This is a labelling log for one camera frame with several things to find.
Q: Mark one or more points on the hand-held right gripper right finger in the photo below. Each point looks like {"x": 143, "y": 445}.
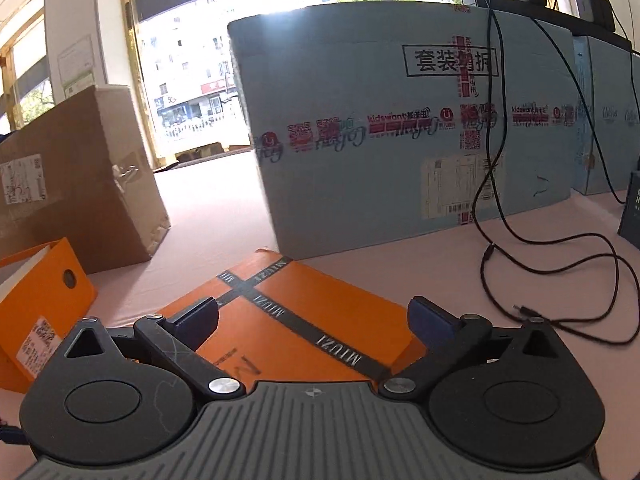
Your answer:
{"x": 430, "y": 320}

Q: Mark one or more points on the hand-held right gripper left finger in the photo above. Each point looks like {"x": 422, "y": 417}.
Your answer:
{"x": 197, "y": 317}

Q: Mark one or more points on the orange box lid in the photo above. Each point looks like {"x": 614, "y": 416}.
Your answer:
{"x": 320, "y": 295}

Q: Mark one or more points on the orange shoe box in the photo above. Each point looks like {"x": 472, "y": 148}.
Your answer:
{"x": 50, "y": 305}

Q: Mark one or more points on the pink desktop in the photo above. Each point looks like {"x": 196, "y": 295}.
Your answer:
{"x": 210, "y": 200}

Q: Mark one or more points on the large light blue carton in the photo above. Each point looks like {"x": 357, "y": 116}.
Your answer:
{"x": 350, "y": 185}

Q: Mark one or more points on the brown cardboard box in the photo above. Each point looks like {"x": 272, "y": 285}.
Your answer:
{"x": 85, "y": 160}

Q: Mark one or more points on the dark blue box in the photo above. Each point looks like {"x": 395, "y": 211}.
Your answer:
{"x": 631, "y": 210}

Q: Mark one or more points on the small light blue carton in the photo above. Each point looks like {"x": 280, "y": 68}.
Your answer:
{"x": 610, "y": 135}

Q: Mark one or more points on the black flat panel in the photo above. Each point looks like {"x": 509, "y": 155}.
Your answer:
{"x": 550, "y": 17}

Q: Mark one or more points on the green-edged wall poster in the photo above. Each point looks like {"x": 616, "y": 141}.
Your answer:
{"x": 81, "y": 87}

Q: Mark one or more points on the golden window frame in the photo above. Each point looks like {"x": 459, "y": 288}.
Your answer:
{"x": 135, "y": 60}

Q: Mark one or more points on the white wall notice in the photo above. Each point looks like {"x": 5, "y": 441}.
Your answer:
{"x": 75, "y": 57}

